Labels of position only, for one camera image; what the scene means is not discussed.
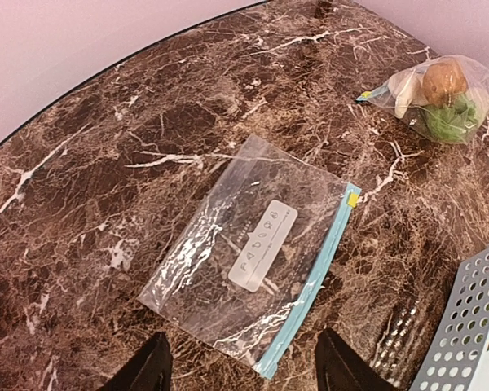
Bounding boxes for light blue plastic basket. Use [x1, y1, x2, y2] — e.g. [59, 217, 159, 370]
[410, 245, 489, 390]

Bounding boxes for clear zip bag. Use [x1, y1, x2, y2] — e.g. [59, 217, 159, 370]
[356, 55, 489, 144]
[139, 135, 360, 379]

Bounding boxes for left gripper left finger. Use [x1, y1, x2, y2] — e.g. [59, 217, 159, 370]
[99, 332, 173, 391]

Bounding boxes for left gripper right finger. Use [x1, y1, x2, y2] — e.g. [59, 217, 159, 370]
[315, 328, 395, 391]

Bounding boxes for white mushroom toy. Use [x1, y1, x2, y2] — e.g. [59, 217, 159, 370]
[387, 69, 428, 119]

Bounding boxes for clear zip top bag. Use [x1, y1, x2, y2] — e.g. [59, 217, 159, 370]
[356, 55, 489, 144]

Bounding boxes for brown potato toy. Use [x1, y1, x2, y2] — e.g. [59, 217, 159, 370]
[422, 59, 468, 106]

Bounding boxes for green cucumber toy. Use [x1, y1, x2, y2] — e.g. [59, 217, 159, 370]
[422, 95, 487, 144]

